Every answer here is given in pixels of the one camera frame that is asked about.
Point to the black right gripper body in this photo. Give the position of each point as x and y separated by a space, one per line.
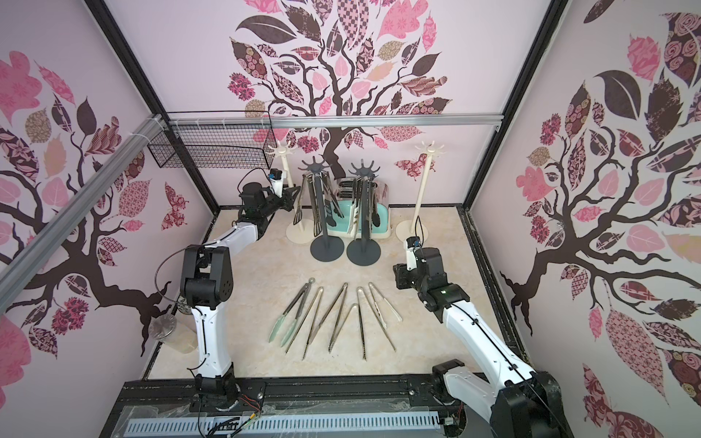
402 275

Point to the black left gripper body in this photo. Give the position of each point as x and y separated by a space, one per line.
273 203

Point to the slotted steel spatula tongs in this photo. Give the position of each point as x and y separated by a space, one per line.
298 217

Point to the black silicone tip tongs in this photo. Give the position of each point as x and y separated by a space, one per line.
333 211

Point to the grey utensil rack stand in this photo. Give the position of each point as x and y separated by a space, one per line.
324 246

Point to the steel tongs white tips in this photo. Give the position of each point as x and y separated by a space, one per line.
355 208

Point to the grey utensil rack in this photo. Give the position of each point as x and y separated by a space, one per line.
364 251

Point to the black nylon tongs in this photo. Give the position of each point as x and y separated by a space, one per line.
376 198

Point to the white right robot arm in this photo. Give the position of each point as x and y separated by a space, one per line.
515 399

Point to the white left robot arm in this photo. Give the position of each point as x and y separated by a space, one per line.
207 282

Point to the cream utensil rack left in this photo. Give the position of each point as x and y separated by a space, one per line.
303 232

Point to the cream utensil rack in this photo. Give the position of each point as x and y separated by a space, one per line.
422 168
303 232

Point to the cream utensil rack right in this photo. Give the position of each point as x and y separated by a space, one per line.
422 168

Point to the steel tongs right centre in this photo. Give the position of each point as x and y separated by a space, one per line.
375 317

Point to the short steel tongs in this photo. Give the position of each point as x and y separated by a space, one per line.
349 342

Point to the slim steel tongs centre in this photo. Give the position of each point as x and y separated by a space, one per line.
336 303

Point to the long steel tongs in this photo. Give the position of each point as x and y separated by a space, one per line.
314 306

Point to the mint green toaster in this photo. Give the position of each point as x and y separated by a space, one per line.
343 190

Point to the clear glass lid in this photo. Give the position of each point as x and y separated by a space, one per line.
174 334

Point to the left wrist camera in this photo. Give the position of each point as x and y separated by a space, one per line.
276 179

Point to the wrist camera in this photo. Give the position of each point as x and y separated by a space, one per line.
412 245
276 179

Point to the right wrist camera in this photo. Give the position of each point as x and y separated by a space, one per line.
412 245

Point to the white handled tongs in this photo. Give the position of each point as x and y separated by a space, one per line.
376 299

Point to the black wire basket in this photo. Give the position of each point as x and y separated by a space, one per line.
216 143

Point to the aluminium frame rail back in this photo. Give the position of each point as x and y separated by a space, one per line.
383 120

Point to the aluminium frame rail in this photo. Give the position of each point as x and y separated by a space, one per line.
383 120
23 268

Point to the white cable duct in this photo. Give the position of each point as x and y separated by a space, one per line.
286 425

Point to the aluminium frame rail left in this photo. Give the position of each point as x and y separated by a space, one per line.
23 268

